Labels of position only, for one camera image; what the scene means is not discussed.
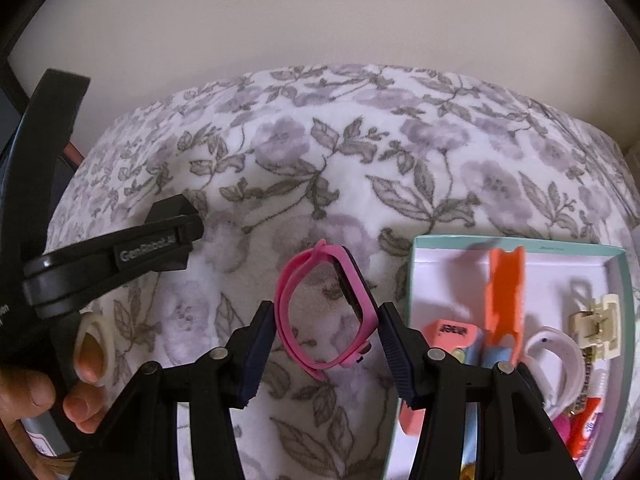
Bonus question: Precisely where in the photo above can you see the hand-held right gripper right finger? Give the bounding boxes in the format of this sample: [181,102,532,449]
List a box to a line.
[377,301,583,480]

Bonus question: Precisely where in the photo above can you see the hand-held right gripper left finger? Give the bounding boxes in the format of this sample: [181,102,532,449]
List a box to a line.
[67,300,277,480]

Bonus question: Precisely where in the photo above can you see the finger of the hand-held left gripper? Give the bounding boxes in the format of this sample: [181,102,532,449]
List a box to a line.
[0,67,92,268]
[24,197,204,273]

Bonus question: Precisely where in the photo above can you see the orange blue folding toy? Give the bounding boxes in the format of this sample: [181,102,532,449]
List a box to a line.
[480,246,526,366]

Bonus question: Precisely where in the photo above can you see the pink wrist watch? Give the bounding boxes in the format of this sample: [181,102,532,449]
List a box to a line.
[275,240,375,385]

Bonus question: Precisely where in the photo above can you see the teal shallow cardboard box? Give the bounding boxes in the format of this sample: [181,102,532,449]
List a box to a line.
[382,234,632,480]

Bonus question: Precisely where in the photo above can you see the person's left hand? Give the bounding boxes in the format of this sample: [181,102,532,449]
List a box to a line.
[0,332,108,478]

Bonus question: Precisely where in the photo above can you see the pink eraser block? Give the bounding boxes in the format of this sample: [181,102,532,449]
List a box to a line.
[399,319,483,436]

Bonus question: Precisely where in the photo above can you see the beige tape roll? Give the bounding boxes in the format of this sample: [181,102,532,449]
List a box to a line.
[72,312,117,388]

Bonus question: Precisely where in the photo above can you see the white watch band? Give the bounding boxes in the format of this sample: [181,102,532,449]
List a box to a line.
[520,327,587,418]

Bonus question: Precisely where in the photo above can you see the floral grey white blanket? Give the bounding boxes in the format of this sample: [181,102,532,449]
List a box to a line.
[45,62,636,480]

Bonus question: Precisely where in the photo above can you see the cream rhinestone hair clip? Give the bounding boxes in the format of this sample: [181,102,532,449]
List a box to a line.
[569,294,622,413]

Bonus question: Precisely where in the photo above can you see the orange white small bottle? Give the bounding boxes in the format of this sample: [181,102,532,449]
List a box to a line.
[570,395,608,461]

